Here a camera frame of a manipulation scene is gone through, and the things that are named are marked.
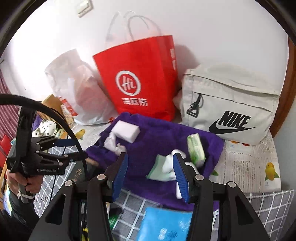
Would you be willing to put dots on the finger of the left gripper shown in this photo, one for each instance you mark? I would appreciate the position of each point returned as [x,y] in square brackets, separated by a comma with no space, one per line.
[65,142]
[74,157]

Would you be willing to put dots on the grey Nike bag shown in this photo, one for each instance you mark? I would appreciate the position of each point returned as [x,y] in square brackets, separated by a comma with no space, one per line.
[228,101]

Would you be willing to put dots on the white glove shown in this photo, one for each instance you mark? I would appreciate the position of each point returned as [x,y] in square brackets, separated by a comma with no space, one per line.
[184,172]

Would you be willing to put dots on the grey checked cloth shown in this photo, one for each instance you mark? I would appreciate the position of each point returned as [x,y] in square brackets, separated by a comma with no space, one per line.
[255,169]

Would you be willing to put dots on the brown wooden door frame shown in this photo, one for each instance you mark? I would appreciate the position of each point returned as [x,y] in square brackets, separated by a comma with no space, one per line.
[288,92]

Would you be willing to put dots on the white spotted plush toy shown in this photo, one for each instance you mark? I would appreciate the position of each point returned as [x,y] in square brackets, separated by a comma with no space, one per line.
[46,128]

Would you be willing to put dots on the white plastic Miniso bag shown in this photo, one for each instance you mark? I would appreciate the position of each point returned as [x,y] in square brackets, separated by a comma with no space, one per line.
[77,88]

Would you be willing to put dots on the mint green cloth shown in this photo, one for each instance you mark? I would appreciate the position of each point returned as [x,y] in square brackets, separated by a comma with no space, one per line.
[162,170]

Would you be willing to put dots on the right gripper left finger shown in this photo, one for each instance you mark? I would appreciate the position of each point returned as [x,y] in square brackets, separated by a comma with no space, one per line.
[103,189]

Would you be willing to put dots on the white sponge block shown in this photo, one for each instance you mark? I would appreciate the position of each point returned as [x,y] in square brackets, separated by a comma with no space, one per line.
[126,131]

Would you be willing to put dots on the purple fluffy towel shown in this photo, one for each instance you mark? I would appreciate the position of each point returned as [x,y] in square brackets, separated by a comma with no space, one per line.
[156,137]

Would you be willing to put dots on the red paper shopping bag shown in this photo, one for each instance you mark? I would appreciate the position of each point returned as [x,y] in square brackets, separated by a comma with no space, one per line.
[141,76]

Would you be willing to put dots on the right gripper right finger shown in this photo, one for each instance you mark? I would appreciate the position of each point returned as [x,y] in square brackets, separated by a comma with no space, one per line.
[196,189]

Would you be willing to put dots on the blue tissue box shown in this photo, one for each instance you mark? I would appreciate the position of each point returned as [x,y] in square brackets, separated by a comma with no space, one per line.
[164,224]

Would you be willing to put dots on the person's left hand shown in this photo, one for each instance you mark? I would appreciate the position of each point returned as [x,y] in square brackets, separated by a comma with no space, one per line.
[32,184]

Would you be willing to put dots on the white wall switch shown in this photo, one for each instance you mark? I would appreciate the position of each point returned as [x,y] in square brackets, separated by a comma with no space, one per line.
[83,7]

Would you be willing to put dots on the green tissue pack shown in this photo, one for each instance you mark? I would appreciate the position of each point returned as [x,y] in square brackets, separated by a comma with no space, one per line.
[196,150]

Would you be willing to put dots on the dark green book box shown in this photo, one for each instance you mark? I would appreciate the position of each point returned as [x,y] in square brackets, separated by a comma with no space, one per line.
[77,174]

